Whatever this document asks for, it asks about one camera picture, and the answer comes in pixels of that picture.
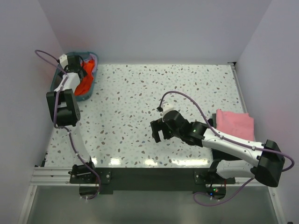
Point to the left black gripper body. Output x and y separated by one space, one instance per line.
84 72

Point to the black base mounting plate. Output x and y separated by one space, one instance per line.
106 181

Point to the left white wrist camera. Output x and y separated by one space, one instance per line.
63 60

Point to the black folded t shirt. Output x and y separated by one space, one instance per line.
219 155

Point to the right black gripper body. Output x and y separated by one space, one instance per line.
159 124

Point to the pink folded t shirt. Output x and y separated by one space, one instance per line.
240 125

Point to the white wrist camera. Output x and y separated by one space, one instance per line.
63 60
167 108

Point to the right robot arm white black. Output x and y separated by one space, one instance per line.
261 161

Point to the orange t shirt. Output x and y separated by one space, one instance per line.
87 81

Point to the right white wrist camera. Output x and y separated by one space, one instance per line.
167 108

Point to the lilac t shirt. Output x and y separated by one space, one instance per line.
92 58

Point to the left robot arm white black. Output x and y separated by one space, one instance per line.
65 112

